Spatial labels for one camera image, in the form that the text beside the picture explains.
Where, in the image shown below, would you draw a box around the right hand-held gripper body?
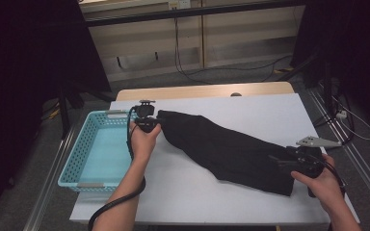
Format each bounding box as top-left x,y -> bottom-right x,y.
285,136 -> 343,178

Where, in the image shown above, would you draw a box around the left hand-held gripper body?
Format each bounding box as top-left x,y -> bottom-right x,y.
132,99 -> 158,134

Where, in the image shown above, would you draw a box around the light blue plastic basket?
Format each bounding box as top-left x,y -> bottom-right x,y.
57,109 -> 145,193

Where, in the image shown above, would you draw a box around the black shorts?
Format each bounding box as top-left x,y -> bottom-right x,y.
156,110 -> 298,197

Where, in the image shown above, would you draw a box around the person's left hand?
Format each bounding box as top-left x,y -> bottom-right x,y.
129,123 -> 162,165

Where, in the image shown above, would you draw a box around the person's right hand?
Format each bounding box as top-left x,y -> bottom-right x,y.
290,154 -> 346,213

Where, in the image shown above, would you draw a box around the wooden table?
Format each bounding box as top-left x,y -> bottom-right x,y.
115,81 -> 296,102

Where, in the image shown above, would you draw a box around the white table cover sheet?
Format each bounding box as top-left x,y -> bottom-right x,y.
69,92 -> 360,225

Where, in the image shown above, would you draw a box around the black tripod stand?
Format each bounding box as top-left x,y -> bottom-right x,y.
57,80 -> 117,141
277,52 -> 335,114

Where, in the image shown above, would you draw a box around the black horizontal bar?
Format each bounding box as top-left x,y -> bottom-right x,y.
85,0 -> 306,28

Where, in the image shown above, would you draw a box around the beige cabinet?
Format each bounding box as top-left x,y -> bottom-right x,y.
78,0 -> 306,83

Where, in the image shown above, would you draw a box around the black curtain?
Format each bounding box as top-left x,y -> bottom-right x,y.
0,0 -> 112,222
290,0 -> 370,133

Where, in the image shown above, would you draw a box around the right hand-held gripper black cable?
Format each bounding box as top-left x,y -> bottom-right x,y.
314,157 -> 348,193

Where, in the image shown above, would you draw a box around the hand-held gripper black cable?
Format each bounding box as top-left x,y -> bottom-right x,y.
314,157 -> 348,193
88,107 -> 147,231

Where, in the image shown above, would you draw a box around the aluminium floor rail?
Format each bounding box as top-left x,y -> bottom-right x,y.
307,88 -> 370,219
22,124 -> 76,231

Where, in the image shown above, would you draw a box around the black floor cable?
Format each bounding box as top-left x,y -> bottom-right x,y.
312,92 -> 356,152

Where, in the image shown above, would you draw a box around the white floor cable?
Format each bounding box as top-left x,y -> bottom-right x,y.
331,95 -> 370,141

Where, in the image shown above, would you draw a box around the black hanging wall cable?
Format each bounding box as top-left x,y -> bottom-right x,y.
172,15 -> 293,86

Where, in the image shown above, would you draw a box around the left hand-held gripper black cable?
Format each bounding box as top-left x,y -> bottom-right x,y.
88,107 -> 147,231

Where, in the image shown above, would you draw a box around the yellow floor cable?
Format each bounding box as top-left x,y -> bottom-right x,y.
42,102 -> 61,121

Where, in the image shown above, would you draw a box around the white wall socket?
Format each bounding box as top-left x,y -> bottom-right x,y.
168,0 -> 192,10

